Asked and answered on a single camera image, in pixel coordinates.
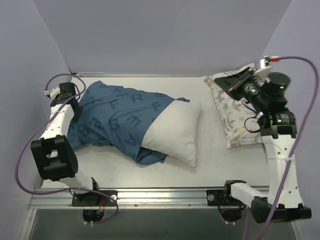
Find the blue letter-print pillowcase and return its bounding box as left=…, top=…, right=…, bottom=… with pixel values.
left=67, top=81, right=175, bottom=165

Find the white pillow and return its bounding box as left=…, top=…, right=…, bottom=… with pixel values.
left=141, top=100, right=201, bottom=167

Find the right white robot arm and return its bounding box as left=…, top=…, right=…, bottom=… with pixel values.
left=214, top=67, right=312, bottom=223

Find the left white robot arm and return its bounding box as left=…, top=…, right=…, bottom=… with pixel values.
left=30, top=82, right=101, bottom=206

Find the floral deer-print pillow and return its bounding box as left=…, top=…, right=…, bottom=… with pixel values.
left=201, top=63, right=263, bottom=149

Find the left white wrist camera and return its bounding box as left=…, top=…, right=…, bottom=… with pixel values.
left=43, top=87, right=61, bottom=99

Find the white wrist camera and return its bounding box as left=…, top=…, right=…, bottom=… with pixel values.
left=43, top=87, right=61, bottom=99
left=254, top=55, right=272, bottom=80

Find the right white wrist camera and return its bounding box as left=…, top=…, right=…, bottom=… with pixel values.
left=254, top=55, right=272, bottom=80

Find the rear aluminium rail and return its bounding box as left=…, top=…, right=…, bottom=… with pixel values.
left=73, top=72, right=105, bottom=78

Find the aluminium rail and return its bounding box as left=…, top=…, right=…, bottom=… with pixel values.
left=28, top=187, right=223, bottom=210
left=73, top=72, right=105, bottom=78

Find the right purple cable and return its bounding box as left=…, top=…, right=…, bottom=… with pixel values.
left=241, top=56, right=319, bottom=240

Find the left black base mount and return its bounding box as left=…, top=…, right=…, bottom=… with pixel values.
left=71, top=192, right=116, bottom=207

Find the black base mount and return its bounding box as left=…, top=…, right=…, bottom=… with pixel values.
left=206, top=189, right=240, bottom=207
left=71, top=192, right=116, bottom=207

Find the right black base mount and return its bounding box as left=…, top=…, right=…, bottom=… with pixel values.
left=206, top=189, right=240, bottom=207

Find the front aluminium rail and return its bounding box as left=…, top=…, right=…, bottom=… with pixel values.
left=28, top=187, right=223, bottom=210

